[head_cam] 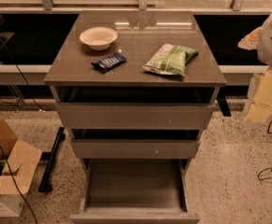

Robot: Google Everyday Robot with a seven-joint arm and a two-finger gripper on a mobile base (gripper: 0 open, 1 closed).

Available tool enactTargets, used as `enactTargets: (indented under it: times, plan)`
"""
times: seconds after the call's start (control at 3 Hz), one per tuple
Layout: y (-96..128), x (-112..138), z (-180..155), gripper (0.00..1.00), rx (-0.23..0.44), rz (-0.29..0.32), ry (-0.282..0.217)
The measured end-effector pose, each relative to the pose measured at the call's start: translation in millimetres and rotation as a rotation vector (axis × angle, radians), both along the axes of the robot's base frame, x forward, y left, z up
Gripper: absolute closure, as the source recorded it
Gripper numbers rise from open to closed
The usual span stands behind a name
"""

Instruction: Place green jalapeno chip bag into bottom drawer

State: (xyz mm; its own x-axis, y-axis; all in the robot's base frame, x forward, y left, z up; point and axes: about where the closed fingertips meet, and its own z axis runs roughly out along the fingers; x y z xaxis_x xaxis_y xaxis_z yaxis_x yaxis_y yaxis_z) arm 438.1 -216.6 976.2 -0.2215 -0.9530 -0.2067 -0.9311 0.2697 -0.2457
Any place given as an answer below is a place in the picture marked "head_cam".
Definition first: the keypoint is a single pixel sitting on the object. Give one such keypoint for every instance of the green jalapeno chip bag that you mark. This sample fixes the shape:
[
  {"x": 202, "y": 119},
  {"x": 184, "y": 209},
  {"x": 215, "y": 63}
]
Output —
[{"x": 170, "y": 60}]

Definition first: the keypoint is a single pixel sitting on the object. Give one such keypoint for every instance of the black metal bar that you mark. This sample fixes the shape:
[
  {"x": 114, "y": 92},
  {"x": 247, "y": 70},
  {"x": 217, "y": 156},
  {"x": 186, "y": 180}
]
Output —
[{"x": 50, "y": 157}]

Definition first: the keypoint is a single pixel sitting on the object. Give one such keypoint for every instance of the open cardboard box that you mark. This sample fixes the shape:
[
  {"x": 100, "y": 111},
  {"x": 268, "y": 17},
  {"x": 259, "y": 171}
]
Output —
[{"x": 22, "y": 160}]

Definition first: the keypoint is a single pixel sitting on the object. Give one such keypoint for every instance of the dark blue snack packet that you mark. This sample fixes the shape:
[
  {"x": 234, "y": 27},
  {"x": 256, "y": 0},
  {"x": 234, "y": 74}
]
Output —
[{"x": 106, "y": 64}]

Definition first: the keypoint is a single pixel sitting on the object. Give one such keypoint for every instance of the white box with logo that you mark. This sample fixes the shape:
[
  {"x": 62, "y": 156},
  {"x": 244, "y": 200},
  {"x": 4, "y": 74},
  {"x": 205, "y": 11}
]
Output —
[{"x": 11, "y": 205}]

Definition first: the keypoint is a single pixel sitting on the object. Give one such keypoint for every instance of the grey open bottom drawer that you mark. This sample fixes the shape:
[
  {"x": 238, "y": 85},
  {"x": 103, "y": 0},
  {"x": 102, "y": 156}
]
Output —
[{"x": 135, "y": 192}]

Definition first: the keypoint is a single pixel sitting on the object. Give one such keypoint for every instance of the grey drawer cabinet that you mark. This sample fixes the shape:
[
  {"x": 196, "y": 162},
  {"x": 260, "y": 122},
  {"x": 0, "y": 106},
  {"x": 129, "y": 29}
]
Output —
[{"x": 140, "y": 35}]

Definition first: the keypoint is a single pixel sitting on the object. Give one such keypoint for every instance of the white bowl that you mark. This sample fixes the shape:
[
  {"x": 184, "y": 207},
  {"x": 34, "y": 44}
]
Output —
[{"x": 98, "y": 38}]

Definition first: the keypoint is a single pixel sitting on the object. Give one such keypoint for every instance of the grey middle drawer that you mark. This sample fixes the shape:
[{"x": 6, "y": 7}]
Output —
[{"x": 135, "y": 144}]

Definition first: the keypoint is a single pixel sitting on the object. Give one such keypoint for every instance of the black table leg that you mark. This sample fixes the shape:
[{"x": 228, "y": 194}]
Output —
[{"x": 222, "y": 102}]

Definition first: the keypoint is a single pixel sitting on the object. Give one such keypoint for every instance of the grey top drawer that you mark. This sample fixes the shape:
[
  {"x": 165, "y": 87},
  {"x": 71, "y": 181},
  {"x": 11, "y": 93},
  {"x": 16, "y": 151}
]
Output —
[{"x": 134, "y": 108}]

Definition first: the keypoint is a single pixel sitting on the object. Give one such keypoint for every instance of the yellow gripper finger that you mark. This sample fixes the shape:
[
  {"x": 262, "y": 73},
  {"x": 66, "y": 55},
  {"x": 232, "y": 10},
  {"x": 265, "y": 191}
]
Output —
[{"x": 258, "y": 109}]

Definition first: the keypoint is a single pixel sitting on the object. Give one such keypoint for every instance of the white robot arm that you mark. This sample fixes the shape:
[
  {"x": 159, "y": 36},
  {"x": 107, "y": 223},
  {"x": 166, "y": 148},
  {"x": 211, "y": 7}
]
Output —
[{"x": 261, "y": 40}]

